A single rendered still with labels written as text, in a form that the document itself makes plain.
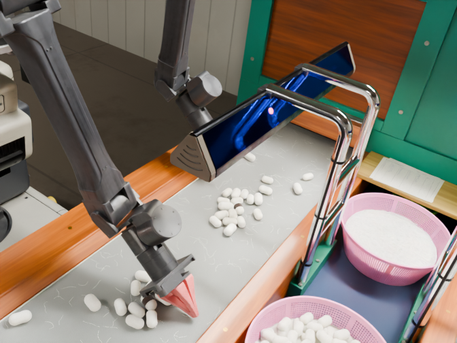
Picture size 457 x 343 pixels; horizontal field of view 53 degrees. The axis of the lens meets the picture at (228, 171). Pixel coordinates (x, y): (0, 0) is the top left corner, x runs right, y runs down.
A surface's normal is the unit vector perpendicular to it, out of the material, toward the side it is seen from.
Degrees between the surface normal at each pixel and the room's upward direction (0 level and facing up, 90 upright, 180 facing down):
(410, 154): 90
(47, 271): 45
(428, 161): 90
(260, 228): 0
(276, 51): 90
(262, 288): 0
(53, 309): 0
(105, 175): 72
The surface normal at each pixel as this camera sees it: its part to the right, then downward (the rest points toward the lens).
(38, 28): 0.85, 0.11
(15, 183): 0.82, 0.40
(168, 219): 0.59, -0.36
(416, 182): 0.12, -0.81
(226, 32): -0.55, 0.42
